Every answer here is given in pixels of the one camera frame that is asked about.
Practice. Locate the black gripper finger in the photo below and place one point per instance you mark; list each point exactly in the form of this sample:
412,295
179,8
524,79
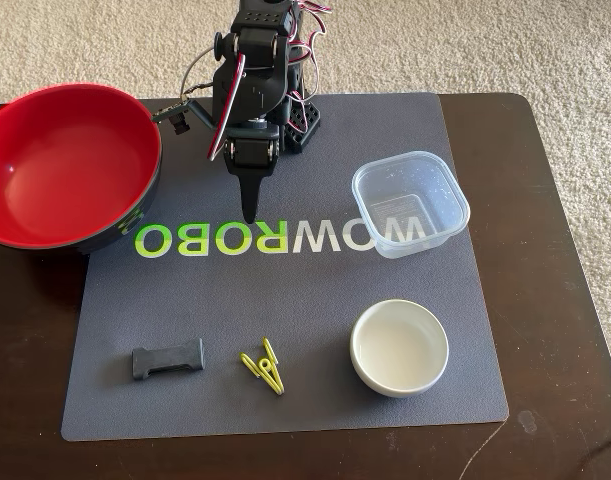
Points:
250,195

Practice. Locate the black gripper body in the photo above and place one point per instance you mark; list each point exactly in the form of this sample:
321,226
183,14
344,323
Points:
249,150

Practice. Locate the clear square plastic container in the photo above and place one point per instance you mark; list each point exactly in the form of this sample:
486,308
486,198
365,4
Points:
410,200

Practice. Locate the dark grey plastic buckle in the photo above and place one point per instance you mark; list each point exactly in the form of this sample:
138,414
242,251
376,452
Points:
167,359

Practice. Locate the small white ceramic bowl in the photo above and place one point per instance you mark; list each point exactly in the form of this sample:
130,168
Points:
400,350

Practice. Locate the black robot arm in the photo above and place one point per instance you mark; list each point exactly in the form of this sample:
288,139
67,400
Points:
257,80

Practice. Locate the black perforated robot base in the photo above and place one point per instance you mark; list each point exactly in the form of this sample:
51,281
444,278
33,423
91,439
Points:
305,122

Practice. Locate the large red bowl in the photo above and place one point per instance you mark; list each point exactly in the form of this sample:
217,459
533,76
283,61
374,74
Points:
60,175

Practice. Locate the grey WOWROBO mat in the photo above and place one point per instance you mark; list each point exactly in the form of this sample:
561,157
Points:
285,310

